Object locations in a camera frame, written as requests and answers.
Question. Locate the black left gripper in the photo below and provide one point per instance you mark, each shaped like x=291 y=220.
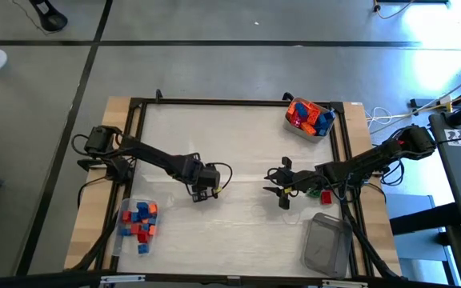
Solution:
x=193 y=172

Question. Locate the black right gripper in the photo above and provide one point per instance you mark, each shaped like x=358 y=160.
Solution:
x=300 y=180

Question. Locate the small orange block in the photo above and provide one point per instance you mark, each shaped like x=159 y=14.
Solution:
x=151 y=230
x=153 y=208

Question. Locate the small blue block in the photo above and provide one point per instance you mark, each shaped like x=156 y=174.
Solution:
x=142 y=206
x=146 y=214
x=135 y=217
x=152 y=220
x=125 y=232
x=142 y=249

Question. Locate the large red block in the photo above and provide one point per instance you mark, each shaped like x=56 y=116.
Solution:
x=296 y=120

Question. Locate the large blue block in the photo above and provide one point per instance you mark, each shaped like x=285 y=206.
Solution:
x=321 y=129
x=327 y=117
x=301 y=109

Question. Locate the small red block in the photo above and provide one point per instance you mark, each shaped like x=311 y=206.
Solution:
x=143 y=237
x=127 y=216
x=326 y=197
x=135 y=229

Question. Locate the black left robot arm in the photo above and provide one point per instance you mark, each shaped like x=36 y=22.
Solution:
x=154 y=158

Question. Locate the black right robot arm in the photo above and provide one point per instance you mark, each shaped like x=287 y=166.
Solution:
x=374 y=158

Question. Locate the small green block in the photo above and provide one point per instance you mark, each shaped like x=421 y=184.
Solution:
x=314 y=193

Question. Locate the clear plastic bin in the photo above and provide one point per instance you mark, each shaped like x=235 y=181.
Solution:
x=288 y=129
x=118 y=248
x=328 y=246

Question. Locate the black desk leg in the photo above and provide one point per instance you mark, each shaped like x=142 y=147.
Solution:
x=422 y=219

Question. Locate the black chair base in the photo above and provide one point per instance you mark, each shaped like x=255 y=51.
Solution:
x=50 y=18

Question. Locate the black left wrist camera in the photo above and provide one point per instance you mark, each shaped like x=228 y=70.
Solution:
x=211 y=176

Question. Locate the black frame clamp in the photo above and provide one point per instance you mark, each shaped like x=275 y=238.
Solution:
x=287 y=96
x=158 y=95

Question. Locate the black aluminium table frame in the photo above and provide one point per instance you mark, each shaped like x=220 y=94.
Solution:
x=222 y=101

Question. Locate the silver metal bracket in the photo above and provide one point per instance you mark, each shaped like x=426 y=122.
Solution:
x=122 y=278
x=344 y=284

